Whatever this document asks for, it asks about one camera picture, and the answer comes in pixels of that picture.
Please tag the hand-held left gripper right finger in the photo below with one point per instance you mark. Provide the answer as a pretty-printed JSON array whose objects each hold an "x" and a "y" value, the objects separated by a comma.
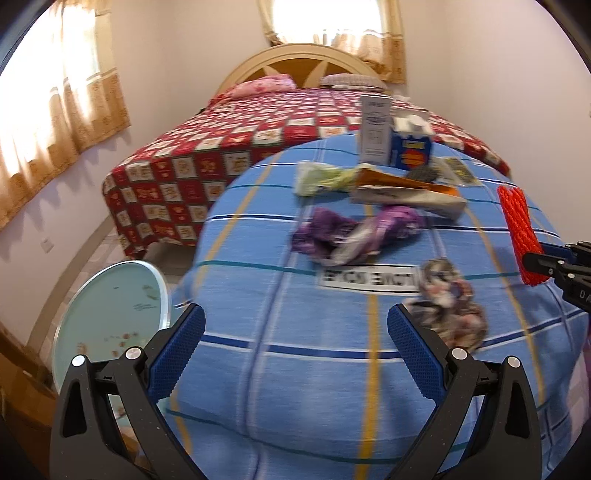
[{"x": 415, "y": 350}]

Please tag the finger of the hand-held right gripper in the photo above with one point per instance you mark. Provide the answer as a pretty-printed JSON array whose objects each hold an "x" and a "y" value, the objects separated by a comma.
[
  {"x": 540, "y": 266},
  {"x": 554, "y": 249}
]

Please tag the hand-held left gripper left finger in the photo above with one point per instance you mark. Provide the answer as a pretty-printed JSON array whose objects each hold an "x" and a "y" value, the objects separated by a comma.
[{"x": 178, "y": 350}]

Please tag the red foam net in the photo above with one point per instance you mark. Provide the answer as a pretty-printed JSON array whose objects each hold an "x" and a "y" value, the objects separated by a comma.
[{"x": 519, "y": 221}]

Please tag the round glass side table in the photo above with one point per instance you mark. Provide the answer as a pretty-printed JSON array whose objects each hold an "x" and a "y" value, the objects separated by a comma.
[{"x": 111, "y": 314}]

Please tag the pale yellow plastic bag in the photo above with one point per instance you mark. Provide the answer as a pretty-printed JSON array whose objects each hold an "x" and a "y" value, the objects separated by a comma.
[{"x": 323, "y": 179}]

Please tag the crumpled patterned wrapper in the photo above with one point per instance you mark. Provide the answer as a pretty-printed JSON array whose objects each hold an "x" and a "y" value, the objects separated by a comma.
[{"x": 448, "y": 300}]

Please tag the clear packet dark contents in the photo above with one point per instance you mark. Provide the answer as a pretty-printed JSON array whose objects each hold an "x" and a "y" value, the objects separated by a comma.
[
  {"x": 444, "y": 168},
  {"x": 466, "y": 174}
]

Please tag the blue plaid tablecloth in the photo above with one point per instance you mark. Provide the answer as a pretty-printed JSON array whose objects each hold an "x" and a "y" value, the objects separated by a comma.
[{"x": 300, "y": 369}]

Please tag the purple silver foil wrapper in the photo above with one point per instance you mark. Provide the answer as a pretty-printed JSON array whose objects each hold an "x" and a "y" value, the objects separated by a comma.
[{"x": 383, "y": 230}]

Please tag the beige paper wrapper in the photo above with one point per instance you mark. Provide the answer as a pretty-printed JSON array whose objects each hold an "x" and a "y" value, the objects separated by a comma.
[{"x": 406, "y": 198}]

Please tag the wooden dresser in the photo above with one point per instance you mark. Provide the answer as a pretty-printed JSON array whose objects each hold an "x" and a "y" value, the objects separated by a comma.
[{"x": 23, "y": 387}]

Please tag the blue drink carton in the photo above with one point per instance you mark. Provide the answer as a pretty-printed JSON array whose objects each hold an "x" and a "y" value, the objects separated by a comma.
[{"x": 411, "y": 154}]

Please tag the orange flat packet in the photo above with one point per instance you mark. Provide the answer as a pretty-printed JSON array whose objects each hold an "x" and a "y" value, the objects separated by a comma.
[{"x": 383, "y": 177}]

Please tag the red patterned bedspread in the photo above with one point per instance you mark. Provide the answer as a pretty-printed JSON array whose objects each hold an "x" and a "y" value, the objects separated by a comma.
[{"x": 207, "y": 138}]

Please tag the white grey tall carton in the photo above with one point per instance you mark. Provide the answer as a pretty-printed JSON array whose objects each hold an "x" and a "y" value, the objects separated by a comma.
[{"x": 375, "y": 129}]

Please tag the narrow beige floral curtain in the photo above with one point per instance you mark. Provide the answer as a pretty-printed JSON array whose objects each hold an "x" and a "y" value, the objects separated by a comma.
[{"x": 392, "y": 50}]

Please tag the wide beige floral curtain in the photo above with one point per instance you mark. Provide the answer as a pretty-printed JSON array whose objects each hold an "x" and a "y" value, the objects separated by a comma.
[{"x": 60, "y": 115}]

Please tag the striped pillow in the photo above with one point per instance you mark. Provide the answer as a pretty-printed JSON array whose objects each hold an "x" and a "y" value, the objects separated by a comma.
[{"x": 351, "y": 81}]

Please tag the pink floral pillow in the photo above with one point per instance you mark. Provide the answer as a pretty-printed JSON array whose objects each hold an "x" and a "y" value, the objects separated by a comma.
[{"x": 263, "y": 85}]

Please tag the cream wooden headboard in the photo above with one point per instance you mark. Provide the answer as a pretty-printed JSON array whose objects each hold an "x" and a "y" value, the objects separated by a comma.
[{"x": 300, "y": 57}]

